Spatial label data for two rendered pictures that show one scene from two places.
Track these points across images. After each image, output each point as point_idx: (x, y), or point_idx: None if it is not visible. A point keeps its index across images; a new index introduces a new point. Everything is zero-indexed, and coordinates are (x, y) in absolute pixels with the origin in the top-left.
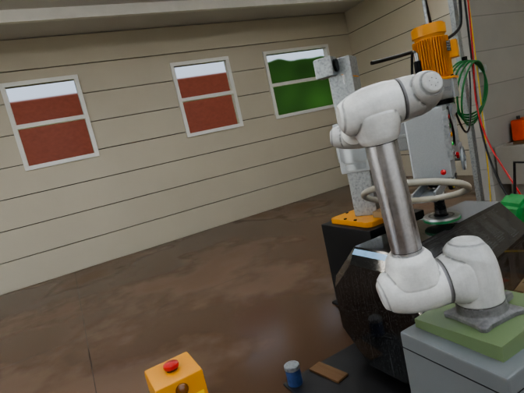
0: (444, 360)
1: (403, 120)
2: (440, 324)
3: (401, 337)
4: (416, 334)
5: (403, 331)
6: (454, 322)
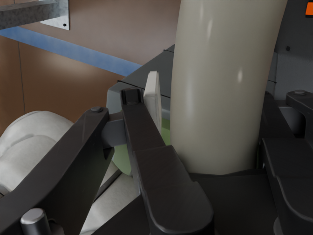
0: None
1: None
2: (119, 148)
3: (111, 86)
4: (111, 112)
5: (110, 93)
6: (130, 163)
